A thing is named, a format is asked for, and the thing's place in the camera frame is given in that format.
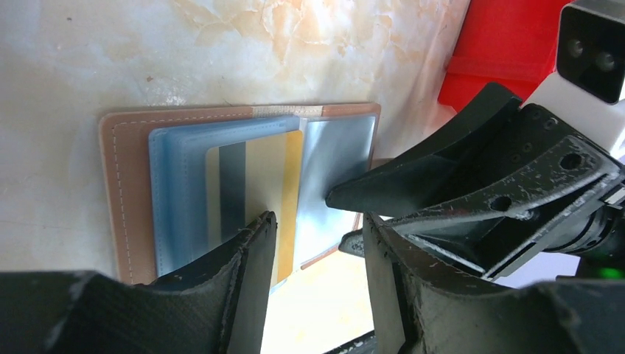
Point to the pink leather card holder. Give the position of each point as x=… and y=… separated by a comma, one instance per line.
x=123, y=140

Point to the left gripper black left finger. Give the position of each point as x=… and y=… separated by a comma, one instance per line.
x=215, y=304

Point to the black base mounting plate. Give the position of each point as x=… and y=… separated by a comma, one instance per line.
x=364, y=344

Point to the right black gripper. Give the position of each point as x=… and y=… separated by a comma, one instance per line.
x=538, y=185

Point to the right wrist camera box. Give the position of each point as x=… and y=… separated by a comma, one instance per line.
x=590, y=48

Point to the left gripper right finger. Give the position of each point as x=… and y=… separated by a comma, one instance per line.
x=423, y=305

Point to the red plastic bin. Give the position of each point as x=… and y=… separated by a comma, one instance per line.
x=512, y=43

